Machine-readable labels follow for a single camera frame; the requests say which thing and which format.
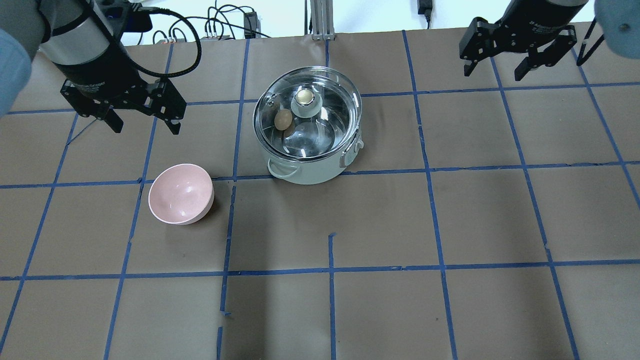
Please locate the aluminium frame post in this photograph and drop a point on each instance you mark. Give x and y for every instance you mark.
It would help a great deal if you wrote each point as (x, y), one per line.
(322, 20)

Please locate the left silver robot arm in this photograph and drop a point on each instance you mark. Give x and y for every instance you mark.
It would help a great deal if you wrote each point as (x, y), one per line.
(82, 39)

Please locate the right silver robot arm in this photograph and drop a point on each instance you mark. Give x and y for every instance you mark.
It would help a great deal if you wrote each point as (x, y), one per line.
(616, 23)

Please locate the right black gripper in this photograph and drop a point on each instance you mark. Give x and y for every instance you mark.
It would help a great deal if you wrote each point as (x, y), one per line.
(531, 22)

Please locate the black usb hub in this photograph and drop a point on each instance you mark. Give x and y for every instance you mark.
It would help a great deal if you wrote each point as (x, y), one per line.
(251, 25)

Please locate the brown egg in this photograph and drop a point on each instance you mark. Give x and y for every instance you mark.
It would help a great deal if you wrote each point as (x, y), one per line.
(283, 119)

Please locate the pink bowl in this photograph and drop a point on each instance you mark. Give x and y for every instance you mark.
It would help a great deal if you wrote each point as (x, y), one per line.
(182, 194)

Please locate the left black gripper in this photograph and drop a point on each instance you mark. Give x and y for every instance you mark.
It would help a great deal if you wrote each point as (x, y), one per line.
(101, 71)

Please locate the glass pot lid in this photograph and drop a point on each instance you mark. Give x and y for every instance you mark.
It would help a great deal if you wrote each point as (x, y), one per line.
(327, 112)

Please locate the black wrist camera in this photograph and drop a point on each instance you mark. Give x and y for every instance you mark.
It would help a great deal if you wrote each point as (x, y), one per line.
(124, 16)

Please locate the pale green steel pot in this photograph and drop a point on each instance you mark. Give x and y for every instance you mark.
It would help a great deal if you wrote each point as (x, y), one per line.
(314, 172)

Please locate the black power adapter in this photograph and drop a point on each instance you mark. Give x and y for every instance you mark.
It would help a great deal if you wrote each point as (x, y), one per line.
(425, 7)

